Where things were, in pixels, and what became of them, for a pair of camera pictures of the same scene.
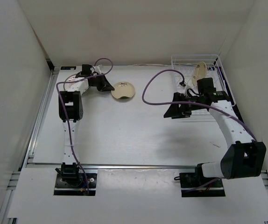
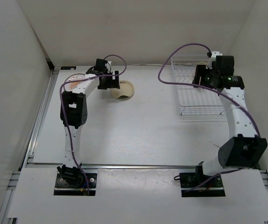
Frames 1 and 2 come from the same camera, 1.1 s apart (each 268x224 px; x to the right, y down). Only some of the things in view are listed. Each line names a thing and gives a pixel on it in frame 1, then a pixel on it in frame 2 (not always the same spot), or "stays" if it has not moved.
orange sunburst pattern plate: (81, 86) stays
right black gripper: (175, 112) → (201, 71)
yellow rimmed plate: (123, 90) stays
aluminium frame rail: (138, 165) stays
